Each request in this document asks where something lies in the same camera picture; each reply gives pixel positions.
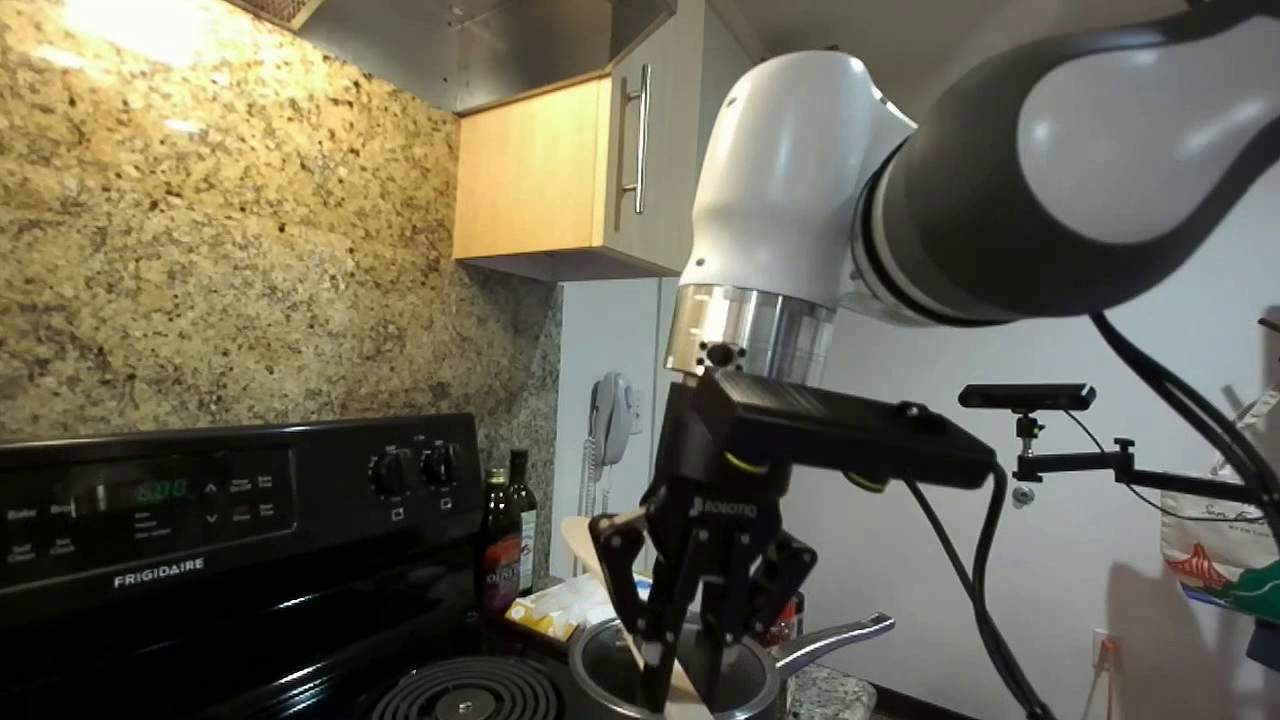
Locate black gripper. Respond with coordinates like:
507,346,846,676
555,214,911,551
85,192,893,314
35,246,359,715
587,372,820,714

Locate wooden spoon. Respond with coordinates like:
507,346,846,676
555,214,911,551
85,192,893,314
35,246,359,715
555,512,697,704

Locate silver metal pot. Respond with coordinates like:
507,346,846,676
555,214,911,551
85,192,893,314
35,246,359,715
565,611,899,720

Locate black stove knob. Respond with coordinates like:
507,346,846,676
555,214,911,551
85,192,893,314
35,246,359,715
368,446,420,505
416,438,466,496

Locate black electric stove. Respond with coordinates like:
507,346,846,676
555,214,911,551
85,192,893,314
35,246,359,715
0,413,594,720

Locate yellow package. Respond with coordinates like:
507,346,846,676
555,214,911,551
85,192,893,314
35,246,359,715
507,574,607,647

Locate dark glass bottle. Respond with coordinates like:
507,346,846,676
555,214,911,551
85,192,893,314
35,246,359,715
480,464,522,618
503,449,544,598

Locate large electric burner coil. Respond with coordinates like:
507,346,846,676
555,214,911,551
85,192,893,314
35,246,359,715
368,652,581,720

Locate colourful plastic bag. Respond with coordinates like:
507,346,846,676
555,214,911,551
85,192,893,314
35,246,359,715
1155,490,1280,633

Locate steel range hood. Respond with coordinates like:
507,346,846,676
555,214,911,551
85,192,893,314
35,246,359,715
225,0,677,122

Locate black camera cable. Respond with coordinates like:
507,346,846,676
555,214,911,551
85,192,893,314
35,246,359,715
899,459,1061,720

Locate black exterior camera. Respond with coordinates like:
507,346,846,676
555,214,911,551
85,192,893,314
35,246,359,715
957,381,1099,415

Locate white wall outlet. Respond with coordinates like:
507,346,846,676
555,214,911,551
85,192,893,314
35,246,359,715
1089,626,1125,680

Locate light wood wall cabinet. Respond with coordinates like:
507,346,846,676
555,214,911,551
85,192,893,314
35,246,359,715
454,0,765,285

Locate silver cabinet handle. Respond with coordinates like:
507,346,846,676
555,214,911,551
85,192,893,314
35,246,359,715
618,61,657,220

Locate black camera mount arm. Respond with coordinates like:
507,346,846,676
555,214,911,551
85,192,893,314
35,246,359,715
1010,407,1268,512

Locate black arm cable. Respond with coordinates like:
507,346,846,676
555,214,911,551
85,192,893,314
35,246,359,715
1089,308,1280,544

